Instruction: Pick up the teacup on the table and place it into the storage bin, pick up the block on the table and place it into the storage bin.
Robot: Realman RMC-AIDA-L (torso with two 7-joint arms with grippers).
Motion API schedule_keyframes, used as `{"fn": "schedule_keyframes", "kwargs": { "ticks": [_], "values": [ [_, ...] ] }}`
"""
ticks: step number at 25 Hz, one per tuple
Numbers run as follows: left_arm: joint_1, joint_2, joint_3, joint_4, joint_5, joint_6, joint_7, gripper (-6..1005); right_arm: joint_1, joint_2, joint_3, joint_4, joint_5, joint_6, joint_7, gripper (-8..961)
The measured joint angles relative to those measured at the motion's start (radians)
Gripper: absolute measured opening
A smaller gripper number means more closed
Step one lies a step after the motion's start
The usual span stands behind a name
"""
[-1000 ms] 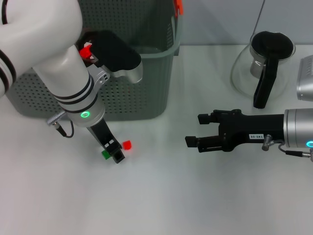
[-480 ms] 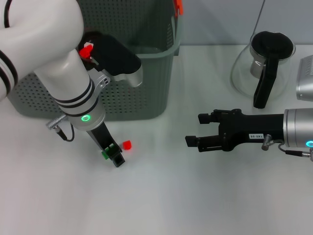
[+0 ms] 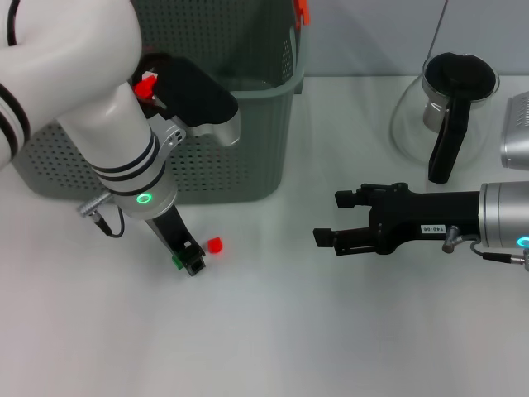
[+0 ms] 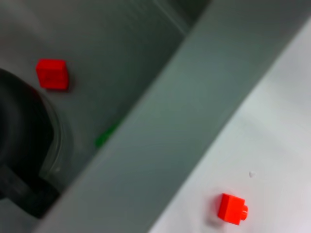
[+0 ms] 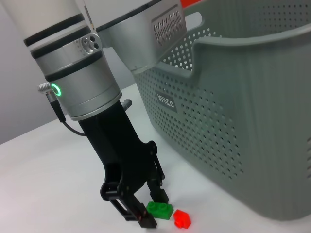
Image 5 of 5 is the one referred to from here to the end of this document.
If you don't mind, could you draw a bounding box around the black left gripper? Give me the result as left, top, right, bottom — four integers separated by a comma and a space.
78, 101, 169, 229

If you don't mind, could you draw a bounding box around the green toy brick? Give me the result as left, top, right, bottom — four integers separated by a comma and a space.
146, 201, 174, 220

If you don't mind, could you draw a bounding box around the grey-green perforated storage basket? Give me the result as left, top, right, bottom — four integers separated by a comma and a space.
132, 0, 311, 222

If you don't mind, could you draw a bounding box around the small red toy brick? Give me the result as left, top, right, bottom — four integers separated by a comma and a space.
173, 209, 192, 229

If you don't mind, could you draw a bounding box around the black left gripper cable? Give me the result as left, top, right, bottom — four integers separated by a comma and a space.
37, 82, 86, 136

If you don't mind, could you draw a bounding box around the orange basket handle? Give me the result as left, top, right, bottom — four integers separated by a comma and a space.
181, 0, 205, 8

